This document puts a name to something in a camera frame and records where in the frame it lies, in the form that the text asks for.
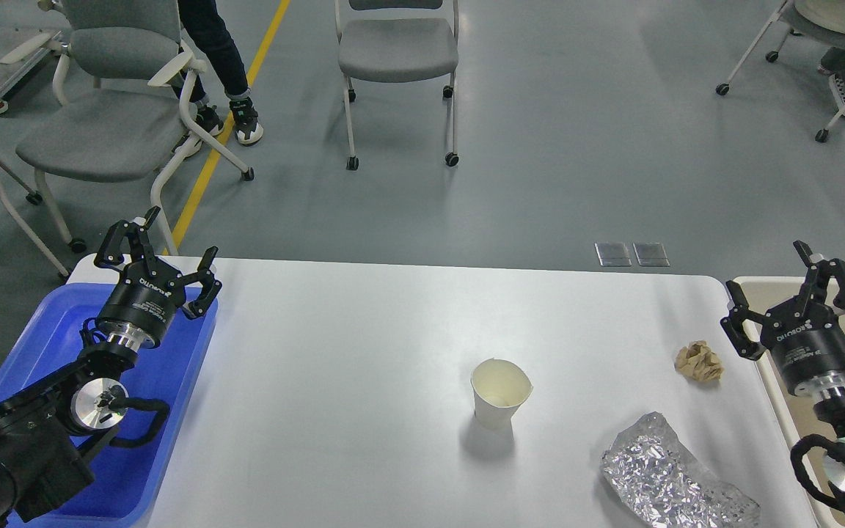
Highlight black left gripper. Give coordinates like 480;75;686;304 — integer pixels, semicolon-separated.
94;206;222;348

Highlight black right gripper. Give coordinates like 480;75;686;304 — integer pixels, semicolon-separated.
720;240;845;397

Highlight white paper cup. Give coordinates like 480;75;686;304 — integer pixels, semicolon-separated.
470;358;533;429

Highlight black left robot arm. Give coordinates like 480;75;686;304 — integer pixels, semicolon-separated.
0;206;222;527

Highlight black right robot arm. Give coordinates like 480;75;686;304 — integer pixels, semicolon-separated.
720;240;845;515

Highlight beige plastic bin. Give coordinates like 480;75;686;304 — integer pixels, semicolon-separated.
734;276;845;527

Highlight crumpled brown paper ball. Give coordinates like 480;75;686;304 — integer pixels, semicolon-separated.
674;340;725;382

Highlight metal floor plate right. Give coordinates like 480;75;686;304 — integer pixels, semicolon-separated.
632;243;670;267

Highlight metal floor plate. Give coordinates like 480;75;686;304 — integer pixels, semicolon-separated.
632;243;670;267
594;241;632;268

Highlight metal floor plate left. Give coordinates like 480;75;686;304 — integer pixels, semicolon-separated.
594;241;632;268

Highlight grey chair with armrests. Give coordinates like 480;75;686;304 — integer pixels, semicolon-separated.
2;1;254;253

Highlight crumpled aluminium foil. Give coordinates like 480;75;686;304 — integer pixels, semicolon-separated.
600;412;761;527

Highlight standing person legs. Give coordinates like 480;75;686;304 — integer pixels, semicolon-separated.
178;1;264;146

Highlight blue plastic tray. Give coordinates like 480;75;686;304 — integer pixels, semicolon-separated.
0;283;219;528

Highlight grey chair right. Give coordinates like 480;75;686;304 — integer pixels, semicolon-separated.
715;1;845;143

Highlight grey chair centre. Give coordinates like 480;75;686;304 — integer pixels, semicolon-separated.
333;1;461;171

